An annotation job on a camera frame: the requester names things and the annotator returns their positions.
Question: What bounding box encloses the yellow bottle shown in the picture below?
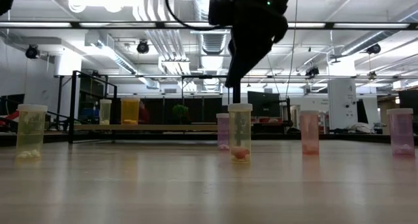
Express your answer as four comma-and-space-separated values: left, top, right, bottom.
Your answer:
99, 99, 113, 125
16, 104, 48, 160
227, 103, 253, 163

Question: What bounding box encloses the small green potted plant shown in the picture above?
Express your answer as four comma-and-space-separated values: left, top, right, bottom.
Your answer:
172, 104, 190, 124

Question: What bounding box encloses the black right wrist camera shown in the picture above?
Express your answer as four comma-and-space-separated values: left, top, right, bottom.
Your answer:
208, 0, 236, 26

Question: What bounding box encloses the small purple medicine bottle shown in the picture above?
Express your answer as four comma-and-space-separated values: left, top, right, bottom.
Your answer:
216, 112, 230, 152

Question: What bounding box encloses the black shelf support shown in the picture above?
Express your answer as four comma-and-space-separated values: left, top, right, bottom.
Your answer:
67, 70, 118, 144
232, 85, 242, 105

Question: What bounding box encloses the white square pillar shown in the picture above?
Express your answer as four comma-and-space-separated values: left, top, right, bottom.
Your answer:
327, 78, 358, 131

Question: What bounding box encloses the person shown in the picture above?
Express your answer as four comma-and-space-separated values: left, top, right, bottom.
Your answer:
139, 101, 151, 124

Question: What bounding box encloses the large purple medicine bottle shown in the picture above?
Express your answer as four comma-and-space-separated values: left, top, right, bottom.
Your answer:
386, 108, 416, 158

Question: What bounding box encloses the overhead light bar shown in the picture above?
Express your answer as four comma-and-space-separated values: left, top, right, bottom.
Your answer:
0, 20, 418, 31

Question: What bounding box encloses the silver ventilation duct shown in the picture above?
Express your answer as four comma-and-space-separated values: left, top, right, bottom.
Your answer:
192, 0, 239, 55

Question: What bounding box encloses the amber medicine bottle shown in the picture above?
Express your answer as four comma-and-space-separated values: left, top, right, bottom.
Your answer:
120, 97, 141, 125

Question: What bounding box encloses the pink medicine bottle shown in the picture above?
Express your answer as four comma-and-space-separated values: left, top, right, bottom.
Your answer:
299, 110, 320, 155

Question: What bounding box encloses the black metal rig frame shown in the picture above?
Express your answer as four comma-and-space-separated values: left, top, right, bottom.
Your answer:
0, 131, 418, 146

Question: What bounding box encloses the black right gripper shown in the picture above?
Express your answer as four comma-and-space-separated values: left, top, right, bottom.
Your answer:
225, 0, 295, 88

